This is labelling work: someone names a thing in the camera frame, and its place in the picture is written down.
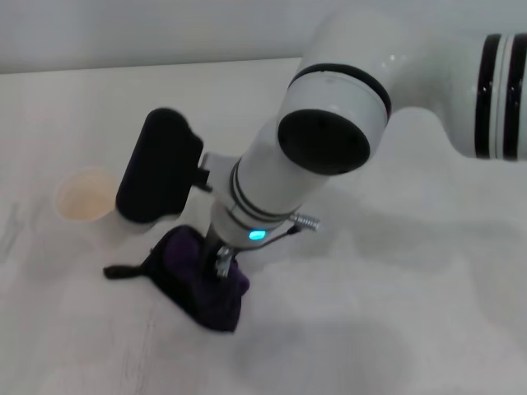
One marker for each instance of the purple rag with black trim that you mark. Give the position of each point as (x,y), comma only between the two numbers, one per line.
(193,288)

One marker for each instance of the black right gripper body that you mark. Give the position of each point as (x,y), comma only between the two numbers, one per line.
(220,261)

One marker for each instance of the white paper cup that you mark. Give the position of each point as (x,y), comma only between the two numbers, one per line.
(82,197)

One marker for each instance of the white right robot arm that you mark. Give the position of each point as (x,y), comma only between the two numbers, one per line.
(329,136)

